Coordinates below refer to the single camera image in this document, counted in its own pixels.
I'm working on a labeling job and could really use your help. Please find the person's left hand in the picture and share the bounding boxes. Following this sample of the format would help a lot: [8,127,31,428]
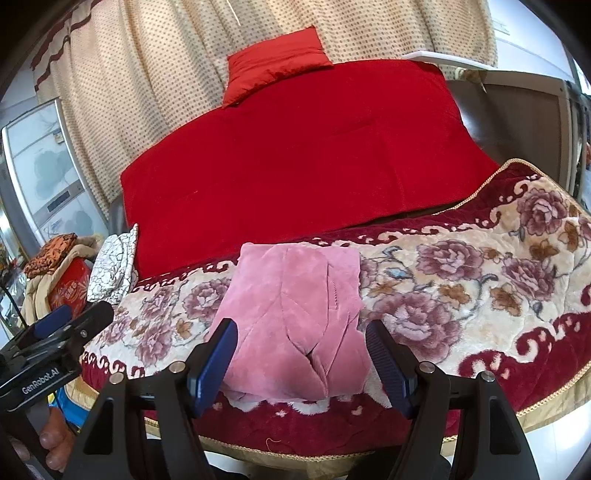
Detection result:
[39,405,77,463]

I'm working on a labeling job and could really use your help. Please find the floral plush blanket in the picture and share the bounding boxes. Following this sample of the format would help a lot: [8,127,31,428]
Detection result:
[65,159,591,457]

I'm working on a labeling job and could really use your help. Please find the red blanket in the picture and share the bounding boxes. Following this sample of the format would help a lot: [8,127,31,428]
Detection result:
[120,60,502,280]

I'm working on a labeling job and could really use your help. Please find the red cardboard box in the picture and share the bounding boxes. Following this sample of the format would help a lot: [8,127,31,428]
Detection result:
[48,258,95,310]

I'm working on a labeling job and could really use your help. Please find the orange patterned folded cloth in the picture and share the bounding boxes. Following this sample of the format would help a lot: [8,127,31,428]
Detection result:
[24,233,78,279]

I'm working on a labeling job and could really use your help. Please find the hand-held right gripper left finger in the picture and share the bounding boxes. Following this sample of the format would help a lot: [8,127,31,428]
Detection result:
[62,318,239,480]

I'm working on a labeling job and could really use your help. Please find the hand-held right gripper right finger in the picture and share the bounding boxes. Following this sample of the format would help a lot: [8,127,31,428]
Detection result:
[365,318,540,480]

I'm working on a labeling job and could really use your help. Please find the beige dotted curtain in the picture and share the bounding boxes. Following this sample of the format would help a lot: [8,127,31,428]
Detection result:
[34,0,499,208]

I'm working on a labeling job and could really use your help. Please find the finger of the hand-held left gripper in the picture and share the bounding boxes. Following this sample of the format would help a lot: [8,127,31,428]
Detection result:
[16,305,75,349]
[44,301,115,356]

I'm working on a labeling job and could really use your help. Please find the black and white patterned cloth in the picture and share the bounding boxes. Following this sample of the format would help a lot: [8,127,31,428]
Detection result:
[88,224,139,305]

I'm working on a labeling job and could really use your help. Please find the brown wooden framed board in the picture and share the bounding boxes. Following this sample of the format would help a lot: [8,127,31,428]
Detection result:
[445,69,578,185]

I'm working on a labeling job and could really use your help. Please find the white windowsill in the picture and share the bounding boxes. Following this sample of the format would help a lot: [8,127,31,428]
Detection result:
[402,50,490,70]

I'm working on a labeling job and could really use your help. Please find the blue bottle with yellow cap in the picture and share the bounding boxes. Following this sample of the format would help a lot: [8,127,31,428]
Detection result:
[46,390,88,428]

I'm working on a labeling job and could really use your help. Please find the red pillow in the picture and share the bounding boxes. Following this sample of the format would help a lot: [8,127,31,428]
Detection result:
[222,26,334,109]

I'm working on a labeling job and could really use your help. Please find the pink corduroy jacket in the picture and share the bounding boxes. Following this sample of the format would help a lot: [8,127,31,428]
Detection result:
[217,242,375,402]

